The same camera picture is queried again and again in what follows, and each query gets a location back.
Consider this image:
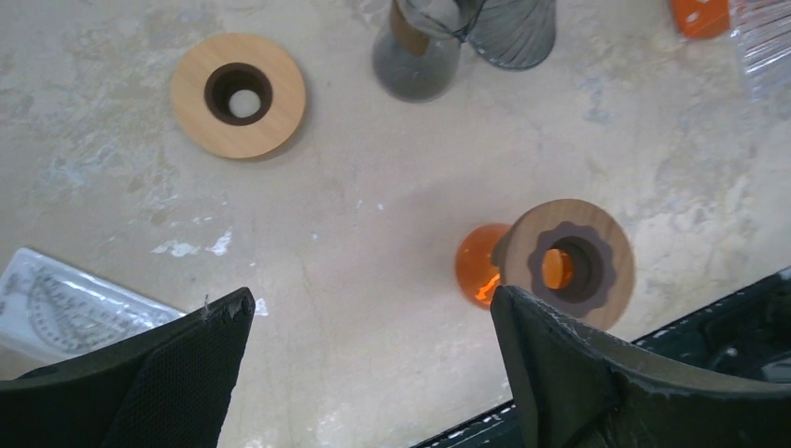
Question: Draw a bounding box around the dark wooden dripper ring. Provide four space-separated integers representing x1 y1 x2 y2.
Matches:
499 198 637 332

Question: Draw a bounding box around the orange glass carafe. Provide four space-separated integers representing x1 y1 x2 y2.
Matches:
454 223 575 309

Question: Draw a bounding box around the smoked glass dripper cone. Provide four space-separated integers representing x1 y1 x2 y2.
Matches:
467 0 557 71

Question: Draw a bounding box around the coffee filter package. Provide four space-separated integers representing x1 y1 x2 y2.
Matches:
670 0 791 100

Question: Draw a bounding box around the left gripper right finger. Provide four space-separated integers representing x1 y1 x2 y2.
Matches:
491 286 790 447

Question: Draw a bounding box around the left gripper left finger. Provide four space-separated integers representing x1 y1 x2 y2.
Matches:
1 287 256 447

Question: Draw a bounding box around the smoked glass carafe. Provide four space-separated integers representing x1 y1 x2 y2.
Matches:
371 0 484 103

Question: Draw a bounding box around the light wooden dripper ring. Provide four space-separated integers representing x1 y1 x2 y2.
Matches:
170 32 309 161

